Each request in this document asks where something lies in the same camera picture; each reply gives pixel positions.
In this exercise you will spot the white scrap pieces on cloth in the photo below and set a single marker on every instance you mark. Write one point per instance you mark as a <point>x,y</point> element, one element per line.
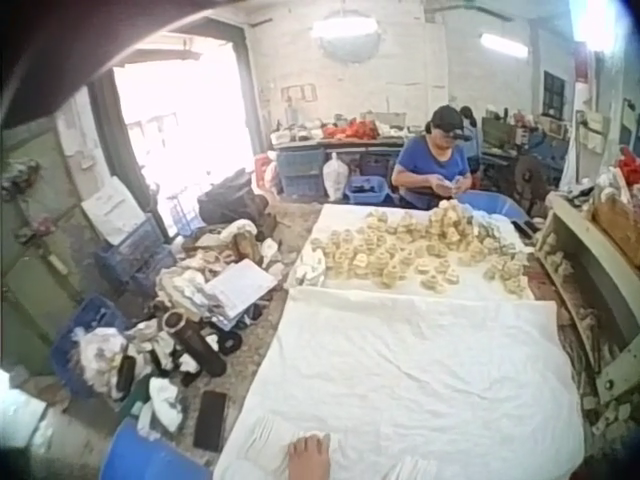
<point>310,267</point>

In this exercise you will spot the white cloth under pieces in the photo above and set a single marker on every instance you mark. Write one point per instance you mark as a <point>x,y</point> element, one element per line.
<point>345,220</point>

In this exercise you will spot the white plastic bag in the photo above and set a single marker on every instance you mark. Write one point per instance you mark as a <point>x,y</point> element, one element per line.
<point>335,177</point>

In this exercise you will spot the small blue basket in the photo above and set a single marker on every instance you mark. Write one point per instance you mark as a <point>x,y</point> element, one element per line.
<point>366,190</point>

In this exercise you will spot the blue crates under table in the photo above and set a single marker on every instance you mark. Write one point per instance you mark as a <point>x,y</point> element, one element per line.
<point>300,172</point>

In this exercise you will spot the stack of white papers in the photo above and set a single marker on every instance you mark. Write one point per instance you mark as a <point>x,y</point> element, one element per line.
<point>242,287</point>

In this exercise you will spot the black bag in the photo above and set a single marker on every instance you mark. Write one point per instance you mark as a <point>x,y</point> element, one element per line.
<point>230,197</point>

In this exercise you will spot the heap of white scraps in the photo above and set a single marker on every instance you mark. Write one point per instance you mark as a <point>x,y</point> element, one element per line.
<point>220,250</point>

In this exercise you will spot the heap of cream rubber pieces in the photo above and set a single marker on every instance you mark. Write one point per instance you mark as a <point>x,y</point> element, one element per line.
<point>425,245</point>

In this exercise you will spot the cluttered work table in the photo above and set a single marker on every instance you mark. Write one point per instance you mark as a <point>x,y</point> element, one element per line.
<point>345,132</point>

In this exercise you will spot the large white cloth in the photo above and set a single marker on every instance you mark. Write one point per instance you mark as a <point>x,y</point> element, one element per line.
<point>400,380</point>

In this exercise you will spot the dark brown tube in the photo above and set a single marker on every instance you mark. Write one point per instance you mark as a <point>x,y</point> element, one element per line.
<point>197,345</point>

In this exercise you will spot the blue plastic tub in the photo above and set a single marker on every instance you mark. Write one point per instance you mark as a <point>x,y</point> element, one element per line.
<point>495,205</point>

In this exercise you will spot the stack of blue crates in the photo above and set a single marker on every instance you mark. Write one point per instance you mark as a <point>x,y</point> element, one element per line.
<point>135,255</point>

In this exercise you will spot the white paper sheet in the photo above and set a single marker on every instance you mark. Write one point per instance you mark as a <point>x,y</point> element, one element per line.
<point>112,210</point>

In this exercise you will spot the black phone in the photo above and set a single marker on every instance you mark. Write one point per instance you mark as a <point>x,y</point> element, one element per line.
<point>210,421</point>

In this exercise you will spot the person's legs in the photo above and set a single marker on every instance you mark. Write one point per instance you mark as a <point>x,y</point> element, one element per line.
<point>310,460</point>

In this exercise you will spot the blue workshop machine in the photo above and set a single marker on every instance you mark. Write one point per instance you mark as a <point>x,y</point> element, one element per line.
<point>530,150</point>

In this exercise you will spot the blue crate with white scraps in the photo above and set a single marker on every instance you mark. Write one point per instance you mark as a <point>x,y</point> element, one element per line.
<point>75,340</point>

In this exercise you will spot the cluttered cream shelf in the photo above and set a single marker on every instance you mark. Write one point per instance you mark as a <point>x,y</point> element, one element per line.
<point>585,260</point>

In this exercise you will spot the tube light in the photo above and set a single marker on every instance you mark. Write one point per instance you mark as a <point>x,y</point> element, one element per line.
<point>505,41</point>

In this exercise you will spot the dark window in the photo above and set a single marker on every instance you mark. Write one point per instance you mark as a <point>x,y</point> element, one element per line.
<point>554,94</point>

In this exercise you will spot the blue plastic barrel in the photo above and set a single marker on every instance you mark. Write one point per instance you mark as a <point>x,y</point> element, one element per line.
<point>145,455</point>

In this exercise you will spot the green metal cabinet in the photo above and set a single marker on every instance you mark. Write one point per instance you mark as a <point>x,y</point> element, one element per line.
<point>35,240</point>

